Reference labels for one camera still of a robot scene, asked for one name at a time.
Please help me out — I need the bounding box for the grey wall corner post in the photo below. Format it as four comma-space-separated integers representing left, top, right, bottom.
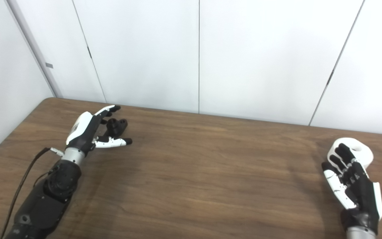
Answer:
5, 0, 62, 98

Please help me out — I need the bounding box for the round white plastic piece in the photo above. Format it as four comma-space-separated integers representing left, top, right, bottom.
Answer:
327, 137, 374, 168

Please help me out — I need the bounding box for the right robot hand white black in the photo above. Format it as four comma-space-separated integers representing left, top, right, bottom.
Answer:
321, 143, 382, 234

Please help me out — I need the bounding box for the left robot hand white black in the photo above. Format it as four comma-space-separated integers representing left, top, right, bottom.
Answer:
66, 105, 133, 156

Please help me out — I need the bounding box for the black plastic holder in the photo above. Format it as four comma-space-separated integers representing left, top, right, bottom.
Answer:
106, 118, 128, 138

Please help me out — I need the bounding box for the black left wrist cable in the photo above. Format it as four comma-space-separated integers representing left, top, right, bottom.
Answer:
0, 148, 65, 239

